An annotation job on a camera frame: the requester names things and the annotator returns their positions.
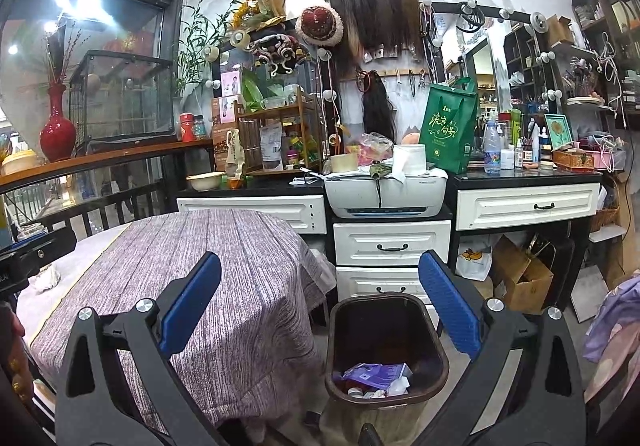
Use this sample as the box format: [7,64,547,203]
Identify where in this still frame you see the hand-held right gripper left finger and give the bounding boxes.
[55,251,223,446]

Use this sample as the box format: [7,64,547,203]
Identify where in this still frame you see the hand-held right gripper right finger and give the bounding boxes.
[417,250,587,446]

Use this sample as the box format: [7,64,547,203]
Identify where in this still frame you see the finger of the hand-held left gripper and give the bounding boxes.
[9,231,52,250]
[7,225,78,280]

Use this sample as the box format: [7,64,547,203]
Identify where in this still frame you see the brown trash bin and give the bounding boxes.
[320,295,450,446]

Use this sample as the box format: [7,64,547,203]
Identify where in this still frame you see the purple packet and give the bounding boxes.
[341,362,413,392]

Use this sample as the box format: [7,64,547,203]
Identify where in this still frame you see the person's left hand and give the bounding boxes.
[0,312,32,406]

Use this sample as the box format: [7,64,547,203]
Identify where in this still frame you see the light grey table cover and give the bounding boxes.
[15,221,133,342]

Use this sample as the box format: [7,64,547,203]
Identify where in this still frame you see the white bag with orange print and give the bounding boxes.
[455,236,493,281]

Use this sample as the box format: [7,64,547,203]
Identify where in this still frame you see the purple striped tablecloth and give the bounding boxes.
[30,210,337,442]

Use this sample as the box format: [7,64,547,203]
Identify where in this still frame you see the brown cardboard box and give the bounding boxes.
[491,235,554,315]

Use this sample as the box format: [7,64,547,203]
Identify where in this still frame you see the yellow bowl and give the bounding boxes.
[1,149,38,175]

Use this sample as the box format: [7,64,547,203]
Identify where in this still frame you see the white drawer cabinet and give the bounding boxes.
[176,195,327,235]

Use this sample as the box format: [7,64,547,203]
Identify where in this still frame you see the black railing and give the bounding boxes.
[0,181,171,237]

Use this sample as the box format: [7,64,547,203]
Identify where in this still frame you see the red vase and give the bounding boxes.
[39,82,77,163]

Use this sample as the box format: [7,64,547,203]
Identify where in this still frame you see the cream bowl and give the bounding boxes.
[186,172,226,191]

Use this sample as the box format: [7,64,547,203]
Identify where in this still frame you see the wooden counter shelf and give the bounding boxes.
[0,138,213,187]

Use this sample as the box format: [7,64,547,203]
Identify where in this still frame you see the white printer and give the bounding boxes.
[324,171,448,219]

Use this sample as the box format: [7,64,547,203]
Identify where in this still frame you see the wide white drawer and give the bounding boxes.
[456,183,601,231]

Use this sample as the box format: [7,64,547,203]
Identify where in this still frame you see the white tissue roll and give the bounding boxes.
[391,144,427,184]

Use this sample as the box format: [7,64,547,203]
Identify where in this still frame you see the printed paper bag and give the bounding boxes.
[225,128,246,177]

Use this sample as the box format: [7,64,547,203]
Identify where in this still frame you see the clear water bottle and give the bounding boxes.
[483,121,502,175]

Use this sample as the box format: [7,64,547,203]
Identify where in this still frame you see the glass terrarium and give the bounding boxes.
[69,50,176,143]

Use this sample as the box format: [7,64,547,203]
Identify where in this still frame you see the pink plastic bag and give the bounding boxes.
[357,132,394,161]

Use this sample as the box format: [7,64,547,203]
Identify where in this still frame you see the cream round container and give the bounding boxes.
[330,153,360,173]

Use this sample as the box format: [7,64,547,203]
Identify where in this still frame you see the wicker basket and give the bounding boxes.
[590,188,621,233]

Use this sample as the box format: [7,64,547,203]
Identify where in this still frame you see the green tote bag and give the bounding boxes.
[419,77,480,175]

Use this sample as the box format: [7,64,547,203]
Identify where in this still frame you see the dried branches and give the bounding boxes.
[27,23,91,86]

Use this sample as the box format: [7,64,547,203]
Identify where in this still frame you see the carved wooden box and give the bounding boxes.
[552,148,596,173]

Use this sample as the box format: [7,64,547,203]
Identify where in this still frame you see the framed sunflower picture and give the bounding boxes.
[543,113,575,150]

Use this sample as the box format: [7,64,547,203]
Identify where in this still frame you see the dark hanging wig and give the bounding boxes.
[361,70,396,141]

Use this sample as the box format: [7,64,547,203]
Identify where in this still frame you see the wooden shelf rack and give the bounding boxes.
[234,93,323,175]

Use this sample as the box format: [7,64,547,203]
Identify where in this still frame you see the vanity mirror with bulbs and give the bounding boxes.
[212,18,341,177]

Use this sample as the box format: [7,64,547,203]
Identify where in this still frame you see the large mirror with bulbs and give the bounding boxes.
[430,0,556,161]

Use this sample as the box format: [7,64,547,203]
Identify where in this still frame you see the green bamboo plant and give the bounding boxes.
[175,0,246,96]

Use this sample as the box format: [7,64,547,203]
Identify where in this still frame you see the ornate headdress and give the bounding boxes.
[245,33,313,74]

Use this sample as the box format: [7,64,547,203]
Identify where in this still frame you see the sunflower bouquet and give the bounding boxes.
[231,0,287,29]

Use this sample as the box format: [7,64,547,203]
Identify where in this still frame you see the row of hair extensions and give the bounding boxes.
[327,0,420,76]

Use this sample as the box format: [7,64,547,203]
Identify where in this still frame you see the red embroidered hat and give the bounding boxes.
[295,6,345,46]

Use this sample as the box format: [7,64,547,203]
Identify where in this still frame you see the black shelf unit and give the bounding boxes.
[571,0,640,127]

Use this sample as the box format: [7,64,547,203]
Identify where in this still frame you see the white drawer with handle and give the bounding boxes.
[332,221,452,267]
[336,267,426,307]

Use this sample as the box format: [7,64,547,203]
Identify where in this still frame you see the white cables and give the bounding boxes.
[595,33,631,127]

